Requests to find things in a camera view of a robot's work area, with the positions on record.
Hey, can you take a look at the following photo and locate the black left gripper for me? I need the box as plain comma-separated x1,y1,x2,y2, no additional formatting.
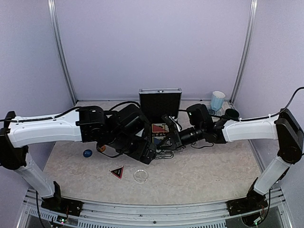
106,130,157,164

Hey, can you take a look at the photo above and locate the blue small blind button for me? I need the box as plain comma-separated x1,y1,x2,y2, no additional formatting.
83,149,93,158

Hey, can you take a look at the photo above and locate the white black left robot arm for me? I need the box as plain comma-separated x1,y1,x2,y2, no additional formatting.
0,104,156,216

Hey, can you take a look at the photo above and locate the aluminium poker case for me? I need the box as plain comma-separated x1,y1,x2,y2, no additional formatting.
139,88,182,159

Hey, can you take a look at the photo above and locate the black triangular dealer button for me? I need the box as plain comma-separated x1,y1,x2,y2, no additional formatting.
110,166,124,179

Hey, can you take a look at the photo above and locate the dark green mug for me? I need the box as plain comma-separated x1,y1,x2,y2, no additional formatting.
224,108,239,121

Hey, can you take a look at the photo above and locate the red playing card deck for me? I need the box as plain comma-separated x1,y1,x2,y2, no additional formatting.
152,123,169,133

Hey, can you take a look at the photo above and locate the front aluminium rail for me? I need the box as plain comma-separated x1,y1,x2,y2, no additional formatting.
17,197,291,228

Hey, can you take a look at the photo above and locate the white swirl plate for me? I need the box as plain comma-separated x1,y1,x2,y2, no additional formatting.
208,107,225,116

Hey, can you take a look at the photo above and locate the right aluminium frame post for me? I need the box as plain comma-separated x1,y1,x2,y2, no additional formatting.
229,0,258,105

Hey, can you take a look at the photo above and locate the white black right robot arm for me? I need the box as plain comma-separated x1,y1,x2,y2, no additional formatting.
157,104,304,216

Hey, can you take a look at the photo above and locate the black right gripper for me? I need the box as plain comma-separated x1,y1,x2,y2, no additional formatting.
157,123,205,150

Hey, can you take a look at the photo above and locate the light blue ribbed cup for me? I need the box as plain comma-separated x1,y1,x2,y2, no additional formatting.
210,91,226,111

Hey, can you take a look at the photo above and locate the clear round plastic lid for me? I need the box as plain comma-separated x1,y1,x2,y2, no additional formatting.
133,170,149,183

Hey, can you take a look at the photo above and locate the red dice row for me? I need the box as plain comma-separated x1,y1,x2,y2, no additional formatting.
152,133,167,137

